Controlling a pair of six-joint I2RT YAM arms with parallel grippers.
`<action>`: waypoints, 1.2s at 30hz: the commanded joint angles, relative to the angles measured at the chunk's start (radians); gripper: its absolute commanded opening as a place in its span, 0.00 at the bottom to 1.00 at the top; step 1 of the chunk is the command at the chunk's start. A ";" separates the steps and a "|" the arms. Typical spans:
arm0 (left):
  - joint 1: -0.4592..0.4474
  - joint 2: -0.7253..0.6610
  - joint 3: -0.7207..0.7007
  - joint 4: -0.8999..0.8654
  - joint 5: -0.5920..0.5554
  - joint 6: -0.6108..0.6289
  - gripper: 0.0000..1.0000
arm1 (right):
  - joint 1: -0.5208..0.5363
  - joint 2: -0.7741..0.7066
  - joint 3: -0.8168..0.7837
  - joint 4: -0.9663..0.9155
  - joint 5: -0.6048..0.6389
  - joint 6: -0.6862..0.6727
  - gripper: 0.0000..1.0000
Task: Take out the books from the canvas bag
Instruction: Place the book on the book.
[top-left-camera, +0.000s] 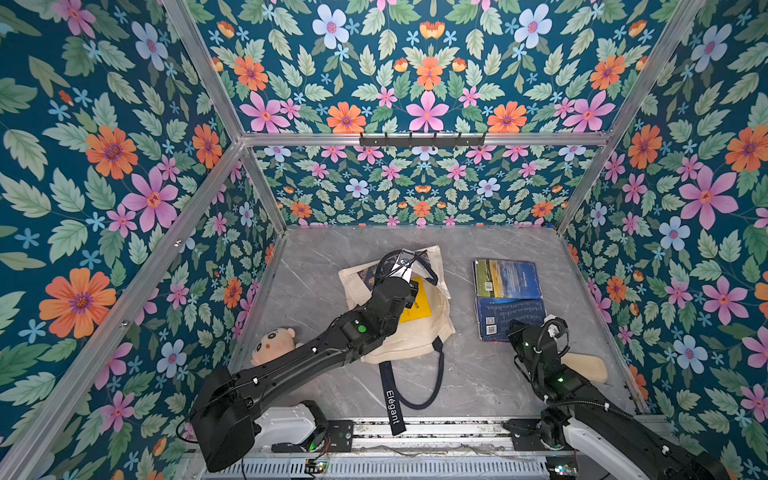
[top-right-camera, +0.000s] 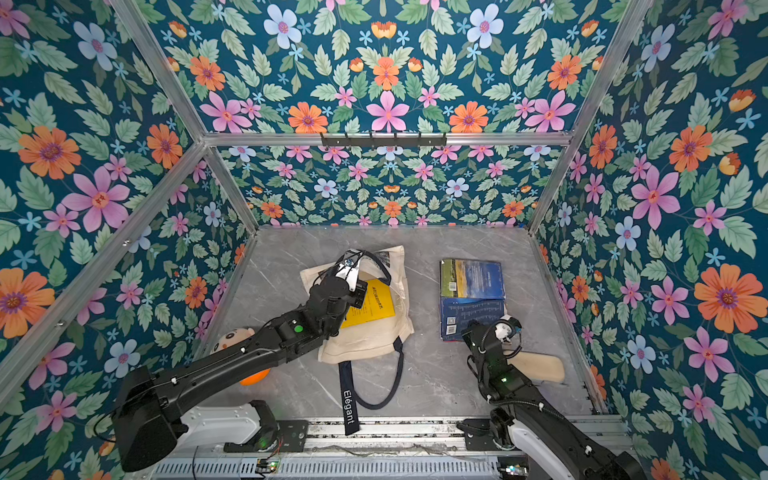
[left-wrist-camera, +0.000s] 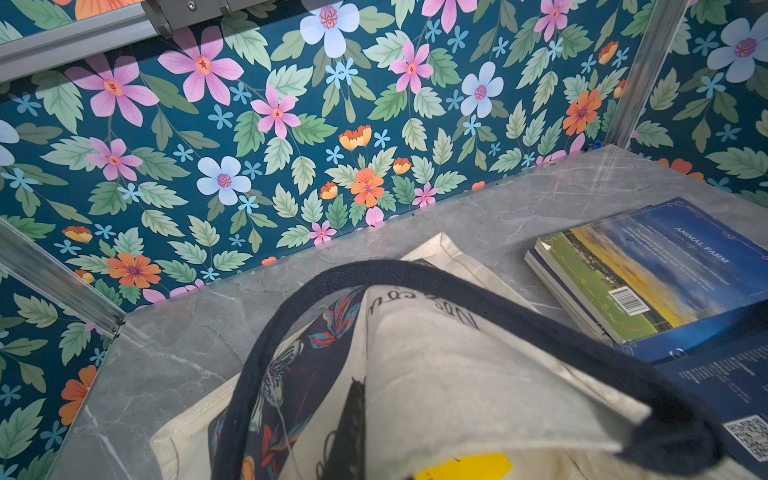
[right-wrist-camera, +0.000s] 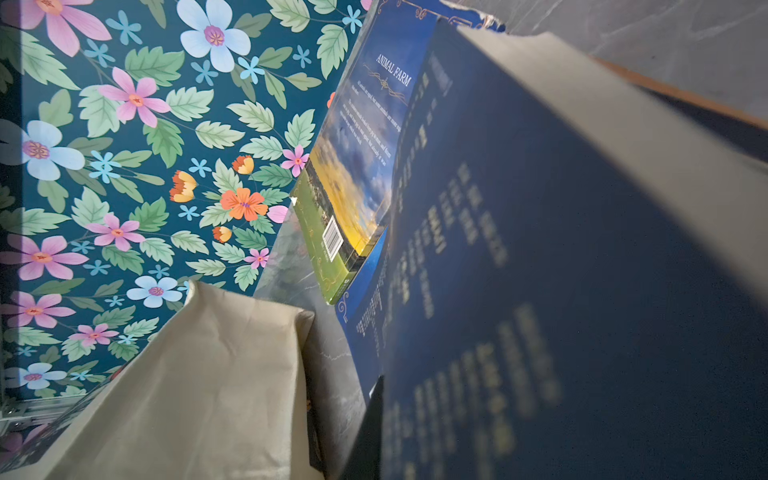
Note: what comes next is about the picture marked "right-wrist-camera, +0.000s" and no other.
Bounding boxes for blue green Animal Farm book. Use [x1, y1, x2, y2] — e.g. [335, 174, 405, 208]
[290, 0, 505, 306]

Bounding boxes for navy book white text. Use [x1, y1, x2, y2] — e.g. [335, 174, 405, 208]
[380, 23, 767, 479]

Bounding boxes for blue green spine book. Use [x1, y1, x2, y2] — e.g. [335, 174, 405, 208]
[335, 231, 388, 405]

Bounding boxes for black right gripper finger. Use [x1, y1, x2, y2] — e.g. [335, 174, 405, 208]
[339, 376, 384, 480]

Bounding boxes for cream canvas tote bag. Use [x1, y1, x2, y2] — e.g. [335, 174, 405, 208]
[1, 282, 322, 479]

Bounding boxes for brown black scroll cover book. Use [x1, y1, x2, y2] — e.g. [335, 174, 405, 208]
[593, 57, 767, 163]

